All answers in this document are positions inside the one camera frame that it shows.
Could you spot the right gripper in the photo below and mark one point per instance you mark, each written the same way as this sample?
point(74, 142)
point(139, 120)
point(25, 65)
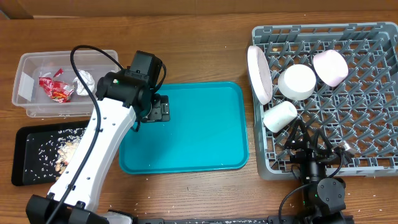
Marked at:
point(305, 144)

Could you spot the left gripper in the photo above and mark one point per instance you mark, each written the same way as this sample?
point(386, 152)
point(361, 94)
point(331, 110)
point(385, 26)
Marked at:
point(160, 109)

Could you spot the white cup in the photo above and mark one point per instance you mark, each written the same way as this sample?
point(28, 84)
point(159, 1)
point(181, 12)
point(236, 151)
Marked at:
point(279, 116)

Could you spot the white bowl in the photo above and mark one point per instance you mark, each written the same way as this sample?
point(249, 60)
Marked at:
point(331, 67)
point(297, 82)

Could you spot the white tissue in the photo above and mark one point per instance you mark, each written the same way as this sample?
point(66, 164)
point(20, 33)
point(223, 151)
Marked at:
point(89, 81)

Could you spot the white plate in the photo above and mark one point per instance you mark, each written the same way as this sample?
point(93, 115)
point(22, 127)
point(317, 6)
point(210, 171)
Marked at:
point(259, 74)

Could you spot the red snack wrapper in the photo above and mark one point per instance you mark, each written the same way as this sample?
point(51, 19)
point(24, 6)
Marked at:
point(58, 91)

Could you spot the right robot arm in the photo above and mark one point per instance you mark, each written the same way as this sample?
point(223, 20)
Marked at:
point(323, 193)

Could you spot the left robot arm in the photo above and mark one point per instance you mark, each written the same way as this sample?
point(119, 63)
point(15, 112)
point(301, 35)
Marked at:
point(121, 101)

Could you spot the grey dishwasher rack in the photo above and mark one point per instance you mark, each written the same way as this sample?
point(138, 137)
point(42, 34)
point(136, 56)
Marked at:
point(362, 109)

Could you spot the teal plastic tray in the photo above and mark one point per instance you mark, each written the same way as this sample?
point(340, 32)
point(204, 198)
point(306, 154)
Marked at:
point(207, 131)

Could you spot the peanut shells food scraps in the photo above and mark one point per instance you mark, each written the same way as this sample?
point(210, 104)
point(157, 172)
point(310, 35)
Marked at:
point(65, 154)

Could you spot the clear plastic bin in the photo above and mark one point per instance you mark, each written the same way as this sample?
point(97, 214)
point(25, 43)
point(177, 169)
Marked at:
point(28, 94)

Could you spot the black tray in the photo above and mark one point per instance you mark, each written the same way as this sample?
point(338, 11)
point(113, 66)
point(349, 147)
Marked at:
point(36, 151)

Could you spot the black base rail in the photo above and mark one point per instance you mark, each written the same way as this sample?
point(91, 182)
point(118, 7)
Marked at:
point(136, 220)

